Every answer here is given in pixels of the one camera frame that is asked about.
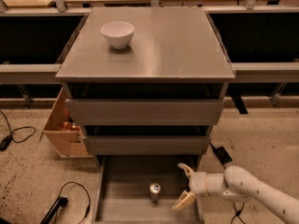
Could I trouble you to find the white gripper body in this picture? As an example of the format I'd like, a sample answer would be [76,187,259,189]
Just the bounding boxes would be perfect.
[188,172,225,198]

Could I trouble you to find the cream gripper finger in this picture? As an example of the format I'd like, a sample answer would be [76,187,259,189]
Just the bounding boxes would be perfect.
[172,190,196,211]
[178,163,195,179]

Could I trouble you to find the silver redbull can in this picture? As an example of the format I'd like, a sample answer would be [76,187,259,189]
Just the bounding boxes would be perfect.
[149,183,162,203]

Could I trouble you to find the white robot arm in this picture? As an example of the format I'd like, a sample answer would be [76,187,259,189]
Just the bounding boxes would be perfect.
[172,163,299,224]

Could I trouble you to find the grey open bottom drawer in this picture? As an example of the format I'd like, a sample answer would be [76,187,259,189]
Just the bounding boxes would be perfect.
[92,156,203,224]

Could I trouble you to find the grey middle drawer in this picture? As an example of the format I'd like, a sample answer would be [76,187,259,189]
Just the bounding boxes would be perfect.
[83,135,210,155]

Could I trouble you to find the grey drawer cabinet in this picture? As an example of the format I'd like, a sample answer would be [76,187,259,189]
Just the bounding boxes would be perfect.
[55,6,236,173]

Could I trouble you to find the grey top drawer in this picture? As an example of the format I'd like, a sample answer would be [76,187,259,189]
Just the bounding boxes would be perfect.
[65,99,223,126]

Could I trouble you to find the black power adapter right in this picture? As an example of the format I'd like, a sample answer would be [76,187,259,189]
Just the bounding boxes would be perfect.
[212,147,232,164]

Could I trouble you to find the black stand bottom left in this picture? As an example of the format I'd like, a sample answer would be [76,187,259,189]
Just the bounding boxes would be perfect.
[40,196,68,224]

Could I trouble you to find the cardboard box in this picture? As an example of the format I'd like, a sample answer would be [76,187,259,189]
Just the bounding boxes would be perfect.
[43,90,90,158]

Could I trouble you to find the copper items in box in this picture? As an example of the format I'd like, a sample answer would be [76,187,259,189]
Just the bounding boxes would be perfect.
[60,121,80,131]

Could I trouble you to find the white ceramic bowl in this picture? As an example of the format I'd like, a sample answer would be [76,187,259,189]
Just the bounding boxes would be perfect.
[101,21,135,49]

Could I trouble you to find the black adapter left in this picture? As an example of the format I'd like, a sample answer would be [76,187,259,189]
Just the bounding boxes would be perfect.
[0,134,12,151]

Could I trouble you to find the black cable right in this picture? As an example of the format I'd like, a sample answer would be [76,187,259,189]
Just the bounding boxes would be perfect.
[209,142,249,224]

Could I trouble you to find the black cable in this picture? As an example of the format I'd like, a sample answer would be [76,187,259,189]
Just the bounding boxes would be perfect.
[209,142,249,224]
[53,181,92,224]
[0,109,37,144]

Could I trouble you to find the black cable bottom left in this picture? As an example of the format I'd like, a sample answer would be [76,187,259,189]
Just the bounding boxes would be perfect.
[53,181,92,224]

